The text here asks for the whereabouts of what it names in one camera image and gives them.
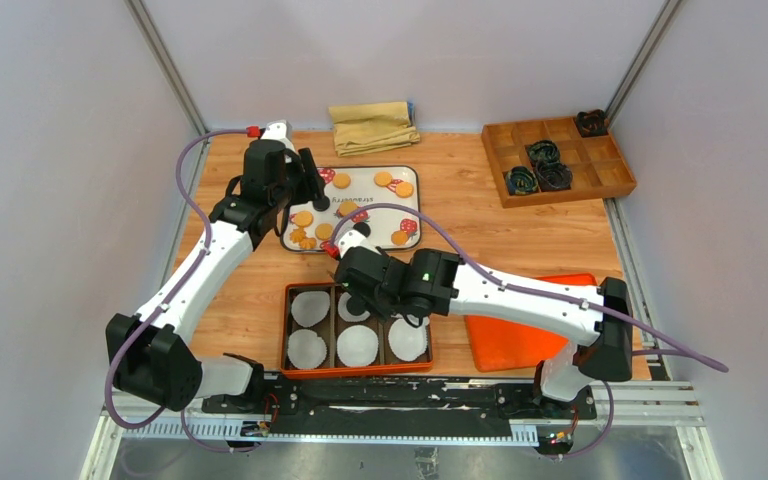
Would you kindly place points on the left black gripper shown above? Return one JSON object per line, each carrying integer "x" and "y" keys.
{"x": 315, "y": 179}

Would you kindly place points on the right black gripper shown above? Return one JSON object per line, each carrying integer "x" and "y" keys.
{"x": 374, "y": 306}

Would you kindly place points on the black sandwich cookie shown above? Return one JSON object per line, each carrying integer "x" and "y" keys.
{"x": 321, "y": 205}
{"x": 356, "y": 307}
{"x": 363, "y": 228}

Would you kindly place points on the orange compartment cookie box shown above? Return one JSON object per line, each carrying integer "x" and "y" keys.
{"x": 330, "y": 328}

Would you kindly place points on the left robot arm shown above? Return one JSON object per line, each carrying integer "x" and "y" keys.
{"x": 149, "y": 351}

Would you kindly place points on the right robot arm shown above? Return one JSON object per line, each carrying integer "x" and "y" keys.
{"x": 599, "y": 342}

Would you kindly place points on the strawberry print white tray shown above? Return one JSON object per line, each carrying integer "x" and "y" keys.
{"x": 348, "y": 188}

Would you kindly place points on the flower shaped butter cookie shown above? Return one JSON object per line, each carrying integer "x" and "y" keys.
{"x": 308, "y": 243}
{"x": 298, "y": 235}

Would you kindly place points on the white paper cupcake liner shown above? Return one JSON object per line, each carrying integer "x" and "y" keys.
{"x": 408, "y": 343}
{"x": 306, "y": 350}
{"x": 344, "y": 312}
{"x": 310, "y": 307}
{"x": 357, "y": 346}

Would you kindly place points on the folded beige cloth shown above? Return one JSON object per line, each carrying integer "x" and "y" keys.
{"x": 371, "y": 128}

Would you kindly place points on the orange box lid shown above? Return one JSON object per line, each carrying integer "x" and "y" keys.
{"x": 523, "y": 338}

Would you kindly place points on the wooden compartment organizer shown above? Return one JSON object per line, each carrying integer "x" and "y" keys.
{"x": 599, "y": 168}

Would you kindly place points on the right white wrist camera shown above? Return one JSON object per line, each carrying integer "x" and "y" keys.
{"x": 354, "y": 239}

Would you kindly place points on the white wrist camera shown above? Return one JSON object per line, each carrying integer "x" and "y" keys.
{"x": 280, "y": 131}
{"x": 354, "y": 239}

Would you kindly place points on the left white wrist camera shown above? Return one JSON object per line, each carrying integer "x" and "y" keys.
{"x": 280, "y": 131}

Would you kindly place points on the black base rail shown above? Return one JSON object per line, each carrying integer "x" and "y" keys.
{"x": 401, "y": 407}

